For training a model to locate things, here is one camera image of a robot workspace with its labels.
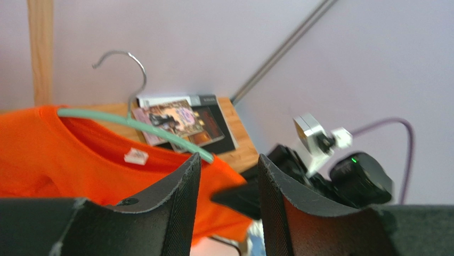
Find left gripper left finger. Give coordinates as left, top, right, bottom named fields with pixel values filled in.
left=1, top=153, right=201, bottom=255

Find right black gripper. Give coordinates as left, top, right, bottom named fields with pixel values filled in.
left=210, top=144, right=318, bottom=220

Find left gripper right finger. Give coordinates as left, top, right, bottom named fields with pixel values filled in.
left=260, top=177, right=453, bottom=255

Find white printed t shirt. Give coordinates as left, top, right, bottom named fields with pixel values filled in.
left=246, top=220, right=266, bottom=256

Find green clothes hanger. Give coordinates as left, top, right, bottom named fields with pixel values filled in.
left=56, top=50, right=215, bottom=164

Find orange t shirt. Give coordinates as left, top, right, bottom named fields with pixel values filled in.
left=0, top=105, right=253, bottom=247

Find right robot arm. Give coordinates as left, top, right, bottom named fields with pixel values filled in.
left=210, top=144, right=393, bottom=220

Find whiteboard with red writing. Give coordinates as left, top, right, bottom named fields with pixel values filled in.
left=190, top=236, right=241, bottom=256

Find large black book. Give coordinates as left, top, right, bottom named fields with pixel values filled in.
left=137, top=94, right=238, bottom=154

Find pink cover book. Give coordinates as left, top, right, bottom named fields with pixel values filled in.
left=132, top=99, right=205, bottom=147

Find wooden clothes rack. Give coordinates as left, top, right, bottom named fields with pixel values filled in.
left=27, top=0, right=54, bottom=106

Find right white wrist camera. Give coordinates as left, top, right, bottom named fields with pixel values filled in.
left=292, top=113, right=353, bottom=178

